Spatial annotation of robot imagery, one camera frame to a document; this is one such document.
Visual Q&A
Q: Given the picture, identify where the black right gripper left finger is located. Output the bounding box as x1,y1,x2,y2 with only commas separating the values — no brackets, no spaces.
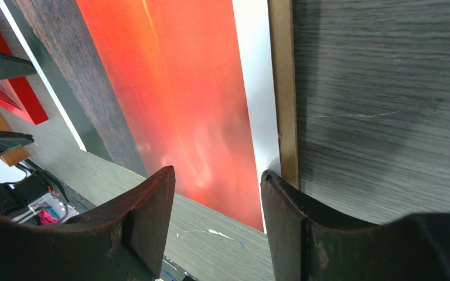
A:
0,166,175,280

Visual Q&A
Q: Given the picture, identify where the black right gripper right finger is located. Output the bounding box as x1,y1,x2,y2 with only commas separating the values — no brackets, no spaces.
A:
261,170,450,280

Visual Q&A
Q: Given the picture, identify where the red picture frame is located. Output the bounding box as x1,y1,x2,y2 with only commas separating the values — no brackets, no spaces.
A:
0,32,48,125

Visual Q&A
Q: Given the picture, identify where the sunset photo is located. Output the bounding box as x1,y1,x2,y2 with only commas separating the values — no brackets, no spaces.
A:
0,0,282,234

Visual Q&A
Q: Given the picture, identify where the brown backing board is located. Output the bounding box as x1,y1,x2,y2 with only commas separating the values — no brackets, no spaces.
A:
268,0,299,188

